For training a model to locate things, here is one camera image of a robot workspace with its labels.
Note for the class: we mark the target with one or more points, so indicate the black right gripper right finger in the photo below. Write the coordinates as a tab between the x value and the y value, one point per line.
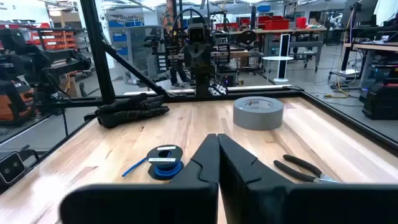
280	205

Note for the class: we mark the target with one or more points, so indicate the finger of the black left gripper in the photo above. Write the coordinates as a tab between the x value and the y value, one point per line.
192	59
206	59

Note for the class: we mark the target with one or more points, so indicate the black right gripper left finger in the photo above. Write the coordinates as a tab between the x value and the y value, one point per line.
140	205

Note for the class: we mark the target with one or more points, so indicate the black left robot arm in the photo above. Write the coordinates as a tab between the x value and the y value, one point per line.
202	84

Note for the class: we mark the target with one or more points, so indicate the person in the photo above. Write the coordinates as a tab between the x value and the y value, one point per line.
178	76

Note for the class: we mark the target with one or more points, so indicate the grey panel cabinet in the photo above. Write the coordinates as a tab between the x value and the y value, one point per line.
143	53

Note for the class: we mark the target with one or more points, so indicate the black work glove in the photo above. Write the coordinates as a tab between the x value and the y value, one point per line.
130	119
130	104

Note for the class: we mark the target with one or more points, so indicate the white and black tower stand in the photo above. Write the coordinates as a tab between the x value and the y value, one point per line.
283	56

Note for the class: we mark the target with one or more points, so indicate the large red bin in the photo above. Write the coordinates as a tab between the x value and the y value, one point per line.
275	23

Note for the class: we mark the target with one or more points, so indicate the grey workbench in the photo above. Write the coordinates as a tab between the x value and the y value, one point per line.
289	43

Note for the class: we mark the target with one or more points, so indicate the shelf of red bins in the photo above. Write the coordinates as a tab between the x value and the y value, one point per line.
56	39

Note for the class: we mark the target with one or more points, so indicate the black equipment cart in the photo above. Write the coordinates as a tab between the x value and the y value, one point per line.
46	62

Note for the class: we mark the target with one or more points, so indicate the black equipment case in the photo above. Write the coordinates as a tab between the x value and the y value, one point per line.
381	102

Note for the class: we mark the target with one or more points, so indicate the orange and black vacuum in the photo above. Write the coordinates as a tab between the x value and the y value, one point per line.
15	102

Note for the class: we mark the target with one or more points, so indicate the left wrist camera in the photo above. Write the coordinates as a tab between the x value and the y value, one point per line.
197	32

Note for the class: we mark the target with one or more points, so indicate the grey duct tape roll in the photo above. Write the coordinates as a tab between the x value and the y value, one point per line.
258	115

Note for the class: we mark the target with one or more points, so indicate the table-level camera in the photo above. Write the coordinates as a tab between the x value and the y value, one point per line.
11	168

